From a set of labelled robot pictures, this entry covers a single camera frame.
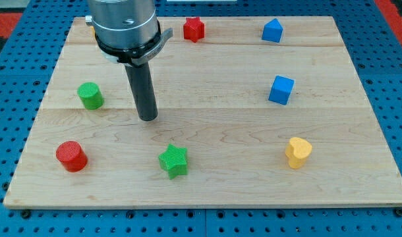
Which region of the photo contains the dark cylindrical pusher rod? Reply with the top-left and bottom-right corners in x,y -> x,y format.
125,63 -> 158,121

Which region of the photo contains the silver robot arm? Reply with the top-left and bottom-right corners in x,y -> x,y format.
86,0 -> 173,121

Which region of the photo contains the yellow hexagon block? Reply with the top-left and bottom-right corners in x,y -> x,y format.
90,26 -> 96,38

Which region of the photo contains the red star block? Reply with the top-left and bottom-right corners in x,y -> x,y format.
183,16 -> 205,43

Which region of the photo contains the green star block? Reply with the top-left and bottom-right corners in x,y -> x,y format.
158,144 -> 188,180

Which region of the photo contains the green cylinder block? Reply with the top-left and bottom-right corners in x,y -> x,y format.
77,82 -> 104,110

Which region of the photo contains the red cylinder block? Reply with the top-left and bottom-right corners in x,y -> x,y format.
55,140 -> 88,172

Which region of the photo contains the wooden board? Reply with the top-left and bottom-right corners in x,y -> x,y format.
4,16 -> 402,209

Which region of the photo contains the blue pentagon block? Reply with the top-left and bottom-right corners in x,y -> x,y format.
262,18 -> 283,43

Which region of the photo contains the blue cube block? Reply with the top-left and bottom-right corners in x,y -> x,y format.
268,76 -> 295,105

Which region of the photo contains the yellow heart block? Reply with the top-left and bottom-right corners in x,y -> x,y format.
285,137 -> 313,169

